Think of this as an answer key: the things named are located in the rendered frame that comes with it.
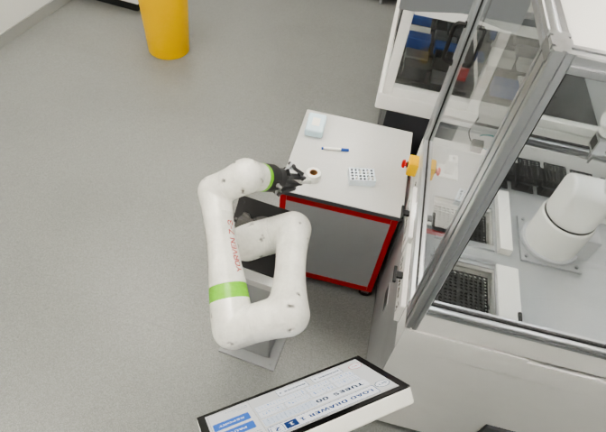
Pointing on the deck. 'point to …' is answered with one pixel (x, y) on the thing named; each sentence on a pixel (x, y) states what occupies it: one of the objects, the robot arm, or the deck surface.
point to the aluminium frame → (573, 59)
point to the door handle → (451, 40)
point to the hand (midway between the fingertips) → (303, 180)
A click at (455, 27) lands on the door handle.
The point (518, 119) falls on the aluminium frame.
